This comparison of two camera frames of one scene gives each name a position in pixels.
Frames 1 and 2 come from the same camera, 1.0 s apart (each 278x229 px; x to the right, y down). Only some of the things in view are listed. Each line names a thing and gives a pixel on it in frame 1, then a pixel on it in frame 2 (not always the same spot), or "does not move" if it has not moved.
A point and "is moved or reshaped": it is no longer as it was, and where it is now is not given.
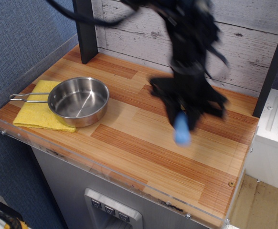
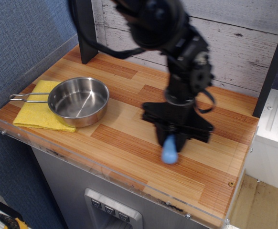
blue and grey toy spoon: (182, 136) is moved or reshaped
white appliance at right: (269, 161) does not move
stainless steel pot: (78, 102) does not move
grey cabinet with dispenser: (90, 198) does not move
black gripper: (192, 91) to (173, 116)
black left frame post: (86, 31) does not move
